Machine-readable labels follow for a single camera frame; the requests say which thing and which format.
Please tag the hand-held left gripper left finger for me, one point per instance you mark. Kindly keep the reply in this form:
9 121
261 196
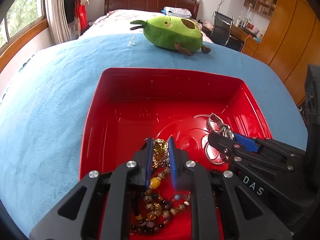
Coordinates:
149 160

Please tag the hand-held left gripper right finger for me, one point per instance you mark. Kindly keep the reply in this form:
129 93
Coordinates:
173 165

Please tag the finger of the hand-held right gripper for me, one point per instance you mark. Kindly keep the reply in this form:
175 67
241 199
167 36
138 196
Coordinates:
221 143
246 141

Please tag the gold pendant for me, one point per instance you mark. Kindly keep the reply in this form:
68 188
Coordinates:
160 152

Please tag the red plastic box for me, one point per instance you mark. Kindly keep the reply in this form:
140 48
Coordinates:
150 100

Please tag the wooden desk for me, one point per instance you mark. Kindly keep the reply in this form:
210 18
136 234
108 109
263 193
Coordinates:
246 42

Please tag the wooden wardrobe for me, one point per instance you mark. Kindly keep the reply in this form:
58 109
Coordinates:
292 35

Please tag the blue blanket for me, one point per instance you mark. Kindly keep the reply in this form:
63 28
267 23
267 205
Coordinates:
50 100

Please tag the black office chair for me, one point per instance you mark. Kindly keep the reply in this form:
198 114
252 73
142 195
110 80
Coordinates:
221 27

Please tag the clear suction cup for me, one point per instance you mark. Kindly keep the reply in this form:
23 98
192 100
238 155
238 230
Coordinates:
131 45

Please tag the green avocado plush toy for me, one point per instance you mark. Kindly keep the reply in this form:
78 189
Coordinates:
170 32

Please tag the folded towels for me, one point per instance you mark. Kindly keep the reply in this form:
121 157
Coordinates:
177 11

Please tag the pink floral bedding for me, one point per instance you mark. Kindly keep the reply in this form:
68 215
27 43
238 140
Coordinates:
117 20

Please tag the dark wooden headboard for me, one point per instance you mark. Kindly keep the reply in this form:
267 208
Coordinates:
150 2

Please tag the red hanging garment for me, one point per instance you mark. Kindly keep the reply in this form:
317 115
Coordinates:
81 17

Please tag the white curtain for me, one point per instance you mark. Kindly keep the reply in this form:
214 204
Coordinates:
58 12

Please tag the black hanging garment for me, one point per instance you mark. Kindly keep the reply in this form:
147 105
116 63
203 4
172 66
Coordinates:
71 2

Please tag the wooden framed window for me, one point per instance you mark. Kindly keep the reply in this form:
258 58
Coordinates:
20 12

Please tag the wooden wall shelf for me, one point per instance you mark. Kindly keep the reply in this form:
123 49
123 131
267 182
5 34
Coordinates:
260 2

